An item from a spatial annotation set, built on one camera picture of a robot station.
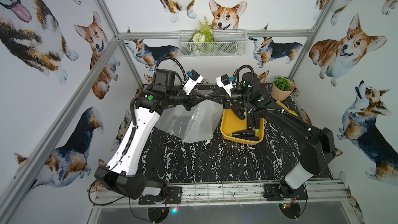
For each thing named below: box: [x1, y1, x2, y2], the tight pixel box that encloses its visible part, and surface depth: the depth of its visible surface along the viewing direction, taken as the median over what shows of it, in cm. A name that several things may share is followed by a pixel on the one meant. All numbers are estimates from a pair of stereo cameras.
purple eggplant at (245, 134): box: [229, 129, 255, 138], surface depth 92 cm
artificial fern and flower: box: [191, 15, 215, 45], surface depth 84 cm
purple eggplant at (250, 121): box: [246, 113, 254, 131], surface depth 97 cm
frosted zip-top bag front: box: [182, 99, 224, 144], surface depth 70 cm
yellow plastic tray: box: [220, 108, 265, 145], surface depth 100 cm
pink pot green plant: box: [271, 75, 295, 102], surface depth 108 cm
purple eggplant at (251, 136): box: [235, 132, 260, 142], surface depth 92 cm
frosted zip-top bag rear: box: [154, 104, 196, 139], surface depth 102 cm
